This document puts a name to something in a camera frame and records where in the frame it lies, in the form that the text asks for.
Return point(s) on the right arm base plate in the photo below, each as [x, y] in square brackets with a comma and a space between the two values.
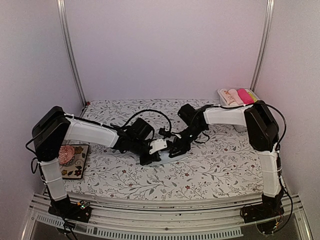
[261, 211]

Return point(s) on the floral table cloth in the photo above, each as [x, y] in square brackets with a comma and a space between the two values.
[221, 163]

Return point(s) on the right aluminium frame post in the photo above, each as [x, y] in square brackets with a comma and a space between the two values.
[267, 24]

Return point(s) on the floral square plate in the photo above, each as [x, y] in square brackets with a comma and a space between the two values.
[75, 169]

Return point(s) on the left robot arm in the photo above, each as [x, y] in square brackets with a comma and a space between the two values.
[57, 126]

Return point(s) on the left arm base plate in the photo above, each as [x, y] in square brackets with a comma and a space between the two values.
[70, 211]

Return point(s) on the left aluminium frame post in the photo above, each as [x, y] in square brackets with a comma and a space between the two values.
[62, 13]

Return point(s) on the front aluminium rail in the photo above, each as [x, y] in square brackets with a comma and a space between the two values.
[127, 219]

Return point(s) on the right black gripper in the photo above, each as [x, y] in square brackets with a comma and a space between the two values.
[181, 146]

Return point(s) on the white plastic basket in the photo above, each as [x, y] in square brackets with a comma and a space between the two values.
[233, 104]

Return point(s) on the yellow rolled towel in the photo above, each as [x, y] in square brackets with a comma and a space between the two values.
[254, 98]

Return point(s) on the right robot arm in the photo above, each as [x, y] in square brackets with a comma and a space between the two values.
[263, 136]

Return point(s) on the aluminium frame post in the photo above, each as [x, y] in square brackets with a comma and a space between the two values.
[62, 13]
[267, 24]

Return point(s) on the hot pink rolled towel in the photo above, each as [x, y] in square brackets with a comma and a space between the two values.
[244, 96]

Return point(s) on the pink patterned cupcake liner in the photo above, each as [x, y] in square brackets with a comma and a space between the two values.
[66, 154]

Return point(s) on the cream printed rolled towel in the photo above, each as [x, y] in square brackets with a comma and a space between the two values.
[227, 97]

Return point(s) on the light pink rolled towel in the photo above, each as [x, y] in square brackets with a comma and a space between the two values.
[234, 94]

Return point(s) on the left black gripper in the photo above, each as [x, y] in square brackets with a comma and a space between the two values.
[156, 158]

